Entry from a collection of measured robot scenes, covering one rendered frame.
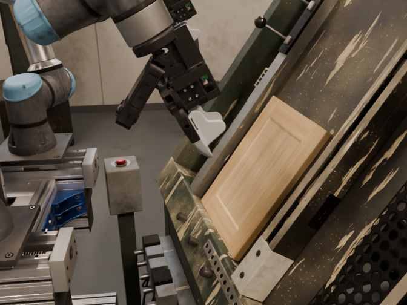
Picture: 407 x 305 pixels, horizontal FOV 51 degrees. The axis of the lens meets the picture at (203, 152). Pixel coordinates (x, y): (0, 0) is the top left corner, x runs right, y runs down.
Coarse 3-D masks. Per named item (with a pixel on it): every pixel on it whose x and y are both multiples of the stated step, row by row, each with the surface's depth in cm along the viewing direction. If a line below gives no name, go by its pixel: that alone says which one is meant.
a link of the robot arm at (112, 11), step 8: (88, 0) 56; (96, 0) 57; (104, 0) 57; (112, 0) 56; (120, 0) 56; (128, 0) 56; (136, 0) 56; (144, 0) 57; (152, 0) 57; (96, 8) 58; (104, 8) 58; (112, 8) 57; (120, 8) 57; (128, 8) 56; (136, 8) 56; (112, 16) 58; (120, 16) 57; (128, 16) 57
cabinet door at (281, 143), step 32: (256, 128) 130; (288, 128) 116; (320, 128) 106; (256, 160) 123; (288, 160) 110; (224, 192) 130; (256, 192) 116; (288, 192) 108; (224, 224) 122; (256, 224) 110
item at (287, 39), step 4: (260, 16) 130; (256, 20) 130; (260, 20) 130; (264, 20) 130; (256, 24) 130; (260, 24) 130; (264, 24) 130; (268, 28) 131; (272, 28) 131; (276, 32) 131; (280, 36) 131; (284, 36) 131; (288, 36) 130; (288, 40) 130
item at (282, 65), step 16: (336, 0) 127; (320, 16) 128; (304, 32) 128; (304, 48) 131; (272, 64) 135; (288, 64) 131; (272, 80) 132; (256, 96) 134; (240, 112) 138; (256, 112) 135; (240, 128) 136; (224, 144) 138; (208, 160) 141; (224, 160) 139; (208, 176) 139
